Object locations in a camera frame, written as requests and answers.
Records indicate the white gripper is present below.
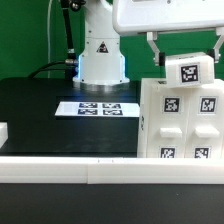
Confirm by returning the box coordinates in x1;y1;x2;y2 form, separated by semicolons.
112;0;224;66

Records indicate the small white box part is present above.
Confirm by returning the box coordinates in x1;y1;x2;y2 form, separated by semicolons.
165;52;215;88

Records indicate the white cabinet door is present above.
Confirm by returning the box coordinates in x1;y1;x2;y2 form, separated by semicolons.
185;79;224;159
146;83;189;158

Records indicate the white cabinet body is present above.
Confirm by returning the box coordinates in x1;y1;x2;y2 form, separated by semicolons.
137;79;224;159

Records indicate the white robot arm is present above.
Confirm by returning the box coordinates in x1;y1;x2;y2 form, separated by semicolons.
60;0;224;88

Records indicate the white flat marker board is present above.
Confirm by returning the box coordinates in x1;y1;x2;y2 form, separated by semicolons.
55;101;139;118

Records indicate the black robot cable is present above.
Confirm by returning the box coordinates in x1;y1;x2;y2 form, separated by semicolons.
27;0;81;80

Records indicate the white thin cable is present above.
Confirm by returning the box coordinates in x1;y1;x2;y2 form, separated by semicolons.
47;0;54;80

